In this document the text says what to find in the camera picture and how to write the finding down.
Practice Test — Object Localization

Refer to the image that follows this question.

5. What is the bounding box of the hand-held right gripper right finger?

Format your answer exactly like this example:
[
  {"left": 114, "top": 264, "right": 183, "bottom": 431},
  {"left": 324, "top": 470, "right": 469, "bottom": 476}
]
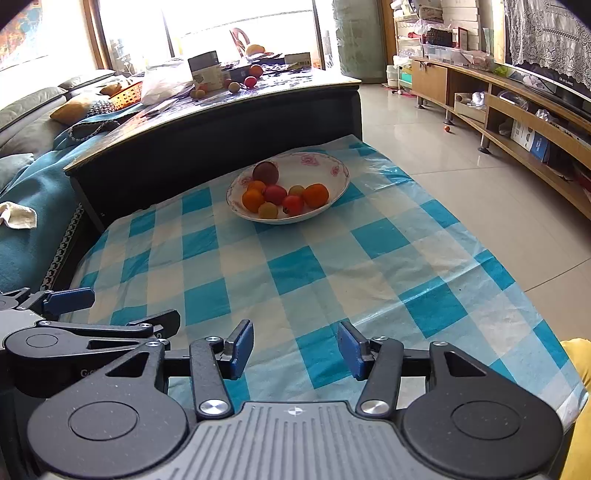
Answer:
[{"left": 337, "top": 320, "right": 502, "bottom": 421}]

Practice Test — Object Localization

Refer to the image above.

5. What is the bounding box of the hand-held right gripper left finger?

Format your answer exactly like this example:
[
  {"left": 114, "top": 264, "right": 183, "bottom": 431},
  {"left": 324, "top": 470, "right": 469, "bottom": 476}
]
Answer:
[{"left": 99, "top": 319, "right": 256, "bottom": 421}]

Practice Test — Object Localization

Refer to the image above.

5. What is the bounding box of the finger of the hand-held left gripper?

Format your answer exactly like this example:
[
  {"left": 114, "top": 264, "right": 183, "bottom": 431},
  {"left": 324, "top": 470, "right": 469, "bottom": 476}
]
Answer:
[
  {"left": 38, "top": 308, "right": 182, "bottom": 352},
  {"left": 20, "top": 286, "right": 96, "bottom": 316}
]

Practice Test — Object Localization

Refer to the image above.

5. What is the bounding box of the white floral plate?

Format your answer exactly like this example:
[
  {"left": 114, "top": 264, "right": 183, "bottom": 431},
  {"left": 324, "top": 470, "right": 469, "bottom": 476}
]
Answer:
[{"left": 226, "top": 152, "right": 351, "bottom": 225}]

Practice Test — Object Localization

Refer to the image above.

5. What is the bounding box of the teal blanket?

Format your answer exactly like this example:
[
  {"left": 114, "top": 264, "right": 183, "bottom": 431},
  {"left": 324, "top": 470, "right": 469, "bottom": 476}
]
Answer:
[{"left": 0, "top": 108, "right": 139, "bottom": 296}]

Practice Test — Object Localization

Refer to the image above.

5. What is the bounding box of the blue checkered tablecloth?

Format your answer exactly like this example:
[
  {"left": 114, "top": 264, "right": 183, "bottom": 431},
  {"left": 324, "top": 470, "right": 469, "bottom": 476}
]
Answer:
[{"left": 60, "top": 135, "right": 585, "bottom": 430}]

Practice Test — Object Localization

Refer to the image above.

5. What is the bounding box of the white towel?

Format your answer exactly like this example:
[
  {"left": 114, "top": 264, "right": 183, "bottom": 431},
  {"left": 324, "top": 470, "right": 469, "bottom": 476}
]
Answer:
[{"left": 0, "top": 202, "right": 38, "bottom": 230}]

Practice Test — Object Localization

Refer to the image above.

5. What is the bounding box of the dark red apple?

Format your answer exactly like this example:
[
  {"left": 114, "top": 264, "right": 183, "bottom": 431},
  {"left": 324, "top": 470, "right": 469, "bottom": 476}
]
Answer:
[{"left": 252, "top": 161, "right": 280, "bottom": 184}]

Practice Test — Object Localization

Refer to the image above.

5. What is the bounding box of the yellow cushion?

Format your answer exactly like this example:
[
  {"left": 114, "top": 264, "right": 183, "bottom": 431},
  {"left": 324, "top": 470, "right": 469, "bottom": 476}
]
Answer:
[{"left": 50, "top": 98, "right": 98, "bottom": 124}]

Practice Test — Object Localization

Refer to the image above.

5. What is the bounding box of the black coffee table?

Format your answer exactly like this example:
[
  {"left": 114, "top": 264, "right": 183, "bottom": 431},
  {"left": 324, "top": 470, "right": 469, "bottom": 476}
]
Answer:
[{"left": 64, "top": 67, "right": 362, "bottom": 232}]

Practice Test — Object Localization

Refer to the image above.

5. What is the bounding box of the dark knitted bag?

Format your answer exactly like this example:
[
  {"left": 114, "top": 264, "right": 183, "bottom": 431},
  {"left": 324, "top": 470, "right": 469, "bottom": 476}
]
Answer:
[{"left": 68, "top": 100, "right": 122, "bottom": 141}]

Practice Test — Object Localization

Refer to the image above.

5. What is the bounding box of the grey sofa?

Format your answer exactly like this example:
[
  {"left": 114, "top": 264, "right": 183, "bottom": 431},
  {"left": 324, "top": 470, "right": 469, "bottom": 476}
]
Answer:
[{"left": 0, "top": 69, "right": 116, "bottom": 195}]

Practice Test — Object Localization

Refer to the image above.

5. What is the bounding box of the orange plastic basket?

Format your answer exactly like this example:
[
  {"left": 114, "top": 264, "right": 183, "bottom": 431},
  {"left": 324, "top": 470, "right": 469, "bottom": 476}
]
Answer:
[{"left": 108, "top": 82, "right": 144, "bottom": 110}]

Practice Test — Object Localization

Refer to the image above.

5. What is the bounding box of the yellow clothing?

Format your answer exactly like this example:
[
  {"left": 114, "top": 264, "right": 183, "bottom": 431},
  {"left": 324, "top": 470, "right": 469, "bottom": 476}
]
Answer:
[{"left": 556, "top": 338, "right": 591, "bottom": 480}]

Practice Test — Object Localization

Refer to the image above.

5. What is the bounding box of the white plastic bag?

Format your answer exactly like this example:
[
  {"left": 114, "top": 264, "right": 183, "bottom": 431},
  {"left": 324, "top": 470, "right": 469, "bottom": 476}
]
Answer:
[{"left": 140, "top": 65, "right": 195, "bottom": 106}]

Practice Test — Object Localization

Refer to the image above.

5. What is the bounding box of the grey cardboard box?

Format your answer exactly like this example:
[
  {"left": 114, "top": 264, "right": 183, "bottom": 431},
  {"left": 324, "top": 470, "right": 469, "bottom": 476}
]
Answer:
[{"left": 188, "top": 51, "right": 223, "bottom": 92}]

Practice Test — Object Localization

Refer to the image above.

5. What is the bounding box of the blue and white box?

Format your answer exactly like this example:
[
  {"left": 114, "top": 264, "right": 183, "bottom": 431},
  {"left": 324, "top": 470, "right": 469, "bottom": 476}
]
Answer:
[{"left": 510, "top": 119, "right": 550, "bottom": 162}]

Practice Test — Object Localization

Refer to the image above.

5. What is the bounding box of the wooden tv cabinet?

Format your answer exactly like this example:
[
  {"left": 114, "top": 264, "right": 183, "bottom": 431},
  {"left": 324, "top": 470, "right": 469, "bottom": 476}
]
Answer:
[{"left": 411, "top": 56, "right": 591, "bottom": 220}]

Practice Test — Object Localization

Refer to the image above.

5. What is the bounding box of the wooden chair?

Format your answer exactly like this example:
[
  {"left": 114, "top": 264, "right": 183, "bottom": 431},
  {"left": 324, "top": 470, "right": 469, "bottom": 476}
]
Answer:
[{"left": 229, "top": 28, "right": 254, "bottom": 56}]

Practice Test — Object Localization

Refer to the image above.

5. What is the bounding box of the clear plastic storage box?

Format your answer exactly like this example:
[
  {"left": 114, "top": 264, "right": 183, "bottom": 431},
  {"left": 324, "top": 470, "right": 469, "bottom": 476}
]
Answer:
[{"left": 422, "top": 44, "right": 490, "bottom": 65}]

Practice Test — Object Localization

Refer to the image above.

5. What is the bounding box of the dark woven basket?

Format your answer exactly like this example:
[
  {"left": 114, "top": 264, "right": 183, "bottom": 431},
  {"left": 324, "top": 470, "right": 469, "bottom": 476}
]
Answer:
[{"left": 425, "top": 28, "right": 455, "bottom": 47}]

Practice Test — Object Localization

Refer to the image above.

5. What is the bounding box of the flat screen television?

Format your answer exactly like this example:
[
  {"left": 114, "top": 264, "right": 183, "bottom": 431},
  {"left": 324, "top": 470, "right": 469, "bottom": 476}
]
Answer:
[{"left": 503, "top": 58, "right": 591, "bottom": 100}]

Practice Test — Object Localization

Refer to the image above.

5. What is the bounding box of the white lace cover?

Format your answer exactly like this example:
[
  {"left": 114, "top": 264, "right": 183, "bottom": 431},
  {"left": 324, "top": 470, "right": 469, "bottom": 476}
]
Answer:
[{"left": 503, "top": 0, "right": 591, "bottom": 72}]

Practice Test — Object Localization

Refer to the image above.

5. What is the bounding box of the wall painting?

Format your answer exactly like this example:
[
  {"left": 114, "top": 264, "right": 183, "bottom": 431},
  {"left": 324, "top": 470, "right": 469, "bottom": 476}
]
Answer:
[{"left": 0, "top": 0, "right": 44, "bottom": 70}]

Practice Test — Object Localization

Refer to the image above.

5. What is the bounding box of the white wire shelf rack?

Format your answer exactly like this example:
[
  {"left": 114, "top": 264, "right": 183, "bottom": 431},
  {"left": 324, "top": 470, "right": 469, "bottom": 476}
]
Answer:
[{"left": 394, "top": 14, "right": 423, "bottom": 88}]

